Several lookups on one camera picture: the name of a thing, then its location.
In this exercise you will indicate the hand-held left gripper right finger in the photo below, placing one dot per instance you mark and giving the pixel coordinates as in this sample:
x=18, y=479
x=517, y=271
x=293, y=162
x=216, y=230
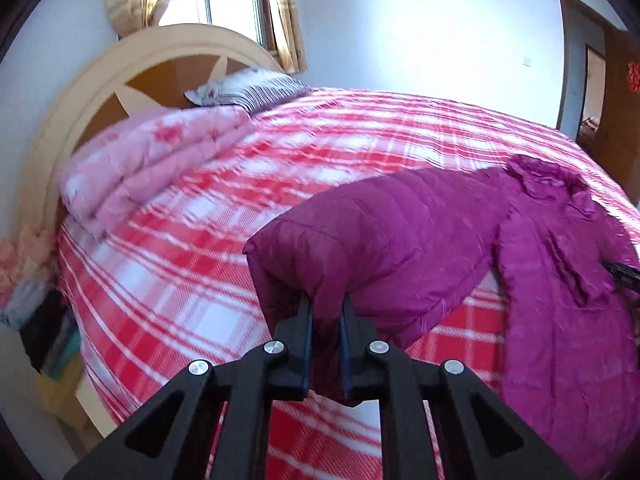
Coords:
x=344, y=351

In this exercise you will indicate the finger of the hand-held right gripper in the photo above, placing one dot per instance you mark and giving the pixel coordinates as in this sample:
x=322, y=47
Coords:
x=625, y=275

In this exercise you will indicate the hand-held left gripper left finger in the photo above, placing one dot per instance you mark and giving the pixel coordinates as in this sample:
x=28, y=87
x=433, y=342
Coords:
x=309, y=341

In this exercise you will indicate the purple down jacket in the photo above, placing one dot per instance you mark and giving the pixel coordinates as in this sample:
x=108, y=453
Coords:
x=400, y=240

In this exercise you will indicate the pile of mixed clothes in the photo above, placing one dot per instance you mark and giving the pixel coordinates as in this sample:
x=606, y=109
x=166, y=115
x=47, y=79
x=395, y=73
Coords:
x=30, y=285

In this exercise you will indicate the red plaid bed sheet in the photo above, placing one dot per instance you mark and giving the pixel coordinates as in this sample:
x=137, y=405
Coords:
x=200, y=260

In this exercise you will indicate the brown wooden door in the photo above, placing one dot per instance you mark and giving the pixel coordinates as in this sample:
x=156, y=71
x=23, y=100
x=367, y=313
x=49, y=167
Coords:
x=617, y=120

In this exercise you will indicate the red door decoration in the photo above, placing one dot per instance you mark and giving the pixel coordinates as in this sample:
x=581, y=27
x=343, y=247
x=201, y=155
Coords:
x=634, y=76

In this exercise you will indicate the pink folded quilt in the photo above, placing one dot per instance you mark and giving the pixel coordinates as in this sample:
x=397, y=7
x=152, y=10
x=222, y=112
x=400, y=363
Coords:
x=150, y=160

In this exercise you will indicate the yellow bedside cabinet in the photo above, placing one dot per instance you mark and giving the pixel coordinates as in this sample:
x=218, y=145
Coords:
x=65, y=395

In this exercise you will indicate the striped pillow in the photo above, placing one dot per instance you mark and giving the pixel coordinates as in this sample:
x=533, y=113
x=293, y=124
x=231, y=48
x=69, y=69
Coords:
x=250, y=87

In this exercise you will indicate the cream wooden headboard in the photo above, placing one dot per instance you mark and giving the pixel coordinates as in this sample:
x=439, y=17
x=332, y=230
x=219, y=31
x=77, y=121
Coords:
x=90, y=90

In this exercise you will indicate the dark door frame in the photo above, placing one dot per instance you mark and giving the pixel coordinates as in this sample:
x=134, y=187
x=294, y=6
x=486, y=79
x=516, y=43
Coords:
x=567, y=60

